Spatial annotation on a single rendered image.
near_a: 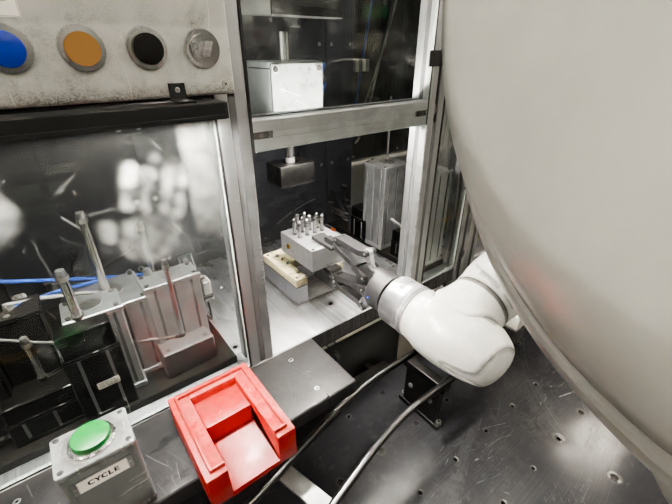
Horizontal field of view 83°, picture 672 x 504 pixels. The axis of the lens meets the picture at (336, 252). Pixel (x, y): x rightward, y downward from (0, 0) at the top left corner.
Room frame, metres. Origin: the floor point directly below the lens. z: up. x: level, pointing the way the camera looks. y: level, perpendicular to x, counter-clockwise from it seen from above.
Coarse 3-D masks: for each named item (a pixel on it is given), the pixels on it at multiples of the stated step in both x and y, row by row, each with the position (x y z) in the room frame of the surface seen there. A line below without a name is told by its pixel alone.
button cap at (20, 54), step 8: (0, 32) 0.38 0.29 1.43; (8, 32) 0.38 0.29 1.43; (0, 40) 0.38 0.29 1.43; (8, 40) 0.38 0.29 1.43; (16, 40) 0.38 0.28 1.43; (0, 48) 0.38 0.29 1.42; (8, 48) 0.38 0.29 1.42; (16, 48) 0.38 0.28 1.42; (24, 48) 0.39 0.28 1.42; (0, 56) 0.38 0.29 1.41; (8, 56) 0.38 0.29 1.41; (16, 56) 0.38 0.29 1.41; (24, 56) 0.39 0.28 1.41; (0, 64) 0.37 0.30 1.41; (8, 64) 0.38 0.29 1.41; (16, 64) 0.38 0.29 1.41
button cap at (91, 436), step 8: (88, 424) 0.29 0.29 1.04; (96, 424) 0.29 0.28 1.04; (104, 424) 0.29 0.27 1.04; (80, 432) 0.28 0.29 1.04; (88, 432) 0.28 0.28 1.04; (96, 432) 0.28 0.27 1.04; (104, 432) 0.28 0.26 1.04; (72, 440) 0.27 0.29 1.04; (80, 440) 0.27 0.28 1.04; (88, 440) 0.27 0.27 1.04; (96, 440) 0.27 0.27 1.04; (104, 440) 0.27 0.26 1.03; (72, 448) 0.26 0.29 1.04; (80, 448) 0.26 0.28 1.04; (88, 448) 0.26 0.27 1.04; (96, 448) 0.27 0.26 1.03
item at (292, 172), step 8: (288, 152) 0.81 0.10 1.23; (280, 160) 0.83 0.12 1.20; (288, 160) 0.81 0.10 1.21; (296, 160) 0.83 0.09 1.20; (304, 160) 0.83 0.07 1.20; (272, 168) 0.79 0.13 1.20; (280, 168) 0.77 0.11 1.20; (288, 168) 0.78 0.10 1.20; (296, 168) 0.79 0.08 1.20; (304, 168) 0.80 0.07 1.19; (312, 168) 0.82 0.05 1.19; (272, 176) 0.80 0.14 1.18; (280, 176) 0.77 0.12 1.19; (288, 176) 0.78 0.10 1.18; (296, 176) 0.79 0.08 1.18; (304, 176) 0.80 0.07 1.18; (312, 176) 0.82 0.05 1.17; (280, 184) 0.77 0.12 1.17; (288, 184) 0.78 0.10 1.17; (296, 184) 0.79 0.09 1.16
